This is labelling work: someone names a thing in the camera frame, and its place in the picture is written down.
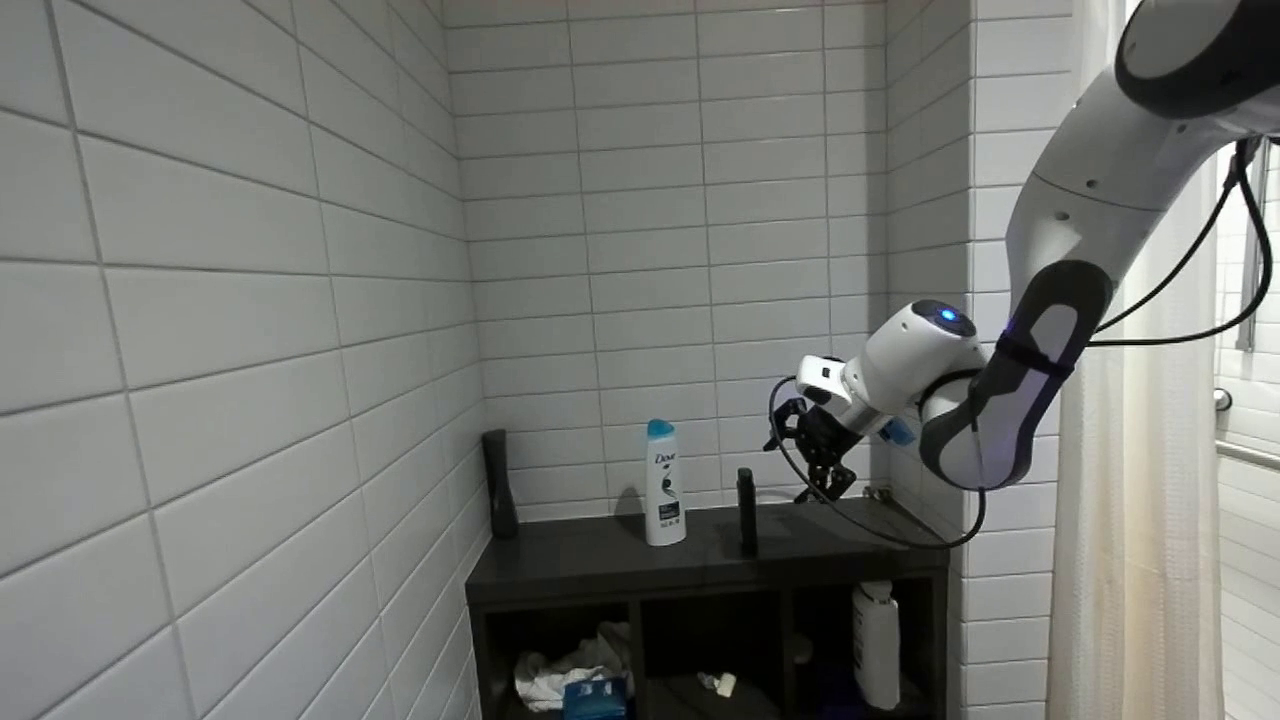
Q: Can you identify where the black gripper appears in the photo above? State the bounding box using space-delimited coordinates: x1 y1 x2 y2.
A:
772 390 860 503

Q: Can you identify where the small black bottle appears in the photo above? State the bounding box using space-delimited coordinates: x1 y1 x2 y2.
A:
731 463 762 561

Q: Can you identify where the white shampoo bottle blue cap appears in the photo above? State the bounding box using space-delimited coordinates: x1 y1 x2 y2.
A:
638 415 690 550

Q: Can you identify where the plain white bottle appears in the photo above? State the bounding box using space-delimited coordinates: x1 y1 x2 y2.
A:
850 577 902 716

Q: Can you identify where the tall dark grey bottle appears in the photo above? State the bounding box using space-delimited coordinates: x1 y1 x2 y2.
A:
477 426 524 542

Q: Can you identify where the black cubby shelf unit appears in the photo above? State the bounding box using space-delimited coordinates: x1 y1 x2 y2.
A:
461 496 950 720

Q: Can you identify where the white shower curtain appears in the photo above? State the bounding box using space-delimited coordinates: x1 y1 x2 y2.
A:
1043 0 1233 720

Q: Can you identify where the small blue box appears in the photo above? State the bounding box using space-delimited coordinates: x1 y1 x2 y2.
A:
559 676 633 720

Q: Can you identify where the crumpled white cloth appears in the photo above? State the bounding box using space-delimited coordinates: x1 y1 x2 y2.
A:
513 624 638 716

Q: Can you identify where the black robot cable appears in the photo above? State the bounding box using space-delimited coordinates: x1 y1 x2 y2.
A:
761 131 1277 550

